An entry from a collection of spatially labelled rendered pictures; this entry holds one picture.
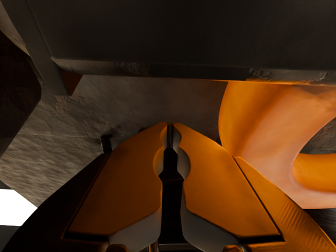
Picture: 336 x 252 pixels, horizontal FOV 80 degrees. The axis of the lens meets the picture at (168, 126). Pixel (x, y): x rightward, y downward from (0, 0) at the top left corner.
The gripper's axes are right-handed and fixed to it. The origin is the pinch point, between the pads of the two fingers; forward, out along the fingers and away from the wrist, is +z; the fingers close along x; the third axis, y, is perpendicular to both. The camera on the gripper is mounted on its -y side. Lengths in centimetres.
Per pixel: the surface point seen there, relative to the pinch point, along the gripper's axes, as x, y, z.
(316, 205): 11.2, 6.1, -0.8
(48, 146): -20.4, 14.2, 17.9
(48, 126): -13.0, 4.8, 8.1
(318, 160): 11.2, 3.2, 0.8
